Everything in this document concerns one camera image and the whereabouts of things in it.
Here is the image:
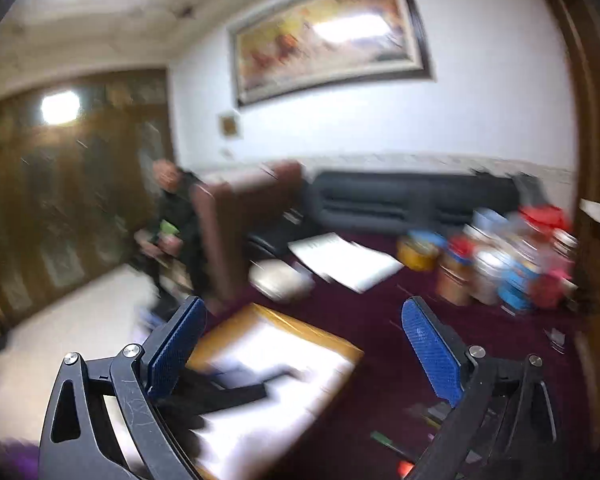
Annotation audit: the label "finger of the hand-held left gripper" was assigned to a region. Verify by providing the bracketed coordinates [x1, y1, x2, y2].
[190, 366, 293, 404]

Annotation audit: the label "yellow jar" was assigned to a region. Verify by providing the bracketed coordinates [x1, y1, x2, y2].
[397, 232, 449, 272]

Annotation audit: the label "brown armchair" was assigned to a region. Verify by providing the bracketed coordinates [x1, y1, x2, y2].
[190, 160, 306, 302]

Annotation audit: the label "wooden glass door wardrobe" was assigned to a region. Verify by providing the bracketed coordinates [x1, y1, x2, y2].
[0, 69, 175, 333]

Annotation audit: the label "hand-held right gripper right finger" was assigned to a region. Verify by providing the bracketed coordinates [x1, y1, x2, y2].
[401, 296, 561, 480]

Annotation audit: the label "small framed wall picture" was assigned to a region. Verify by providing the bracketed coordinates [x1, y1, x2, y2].
[218, 112, 242, 139]

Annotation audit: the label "framed landscape painting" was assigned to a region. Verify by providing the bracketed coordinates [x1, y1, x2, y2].
[227, 0, 436, 108]

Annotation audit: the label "white paper sheets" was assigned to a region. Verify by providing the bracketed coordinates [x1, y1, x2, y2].
[287, 232, 405, 294]

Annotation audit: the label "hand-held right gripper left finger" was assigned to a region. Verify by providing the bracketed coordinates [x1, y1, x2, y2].
[39, 295, 208, 480]

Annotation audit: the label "black sofa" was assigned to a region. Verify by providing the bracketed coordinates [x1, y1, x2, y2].
[250, 170, 523, 261]

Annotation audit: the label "white plastic bag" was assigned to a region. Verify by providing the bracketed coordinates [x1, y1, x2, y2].
[249, 259, 317, 304]

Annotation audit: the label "blue cartoon label jar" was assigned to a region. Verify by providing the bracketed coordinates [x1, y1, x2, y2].
[497, 225, 548, 315]

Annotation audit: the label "purple tablecloth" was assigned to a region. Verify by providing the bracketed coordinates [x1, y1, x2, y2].
[200, 230, 596, 480]

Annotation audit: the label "red bag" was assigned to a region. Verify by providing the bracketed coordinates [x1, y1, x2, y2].
[520, 205, 576, 246]

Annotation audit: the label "yellow wooden box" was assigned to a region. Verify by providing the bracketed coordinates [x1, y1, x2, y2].
[186, 302, 365, 480]

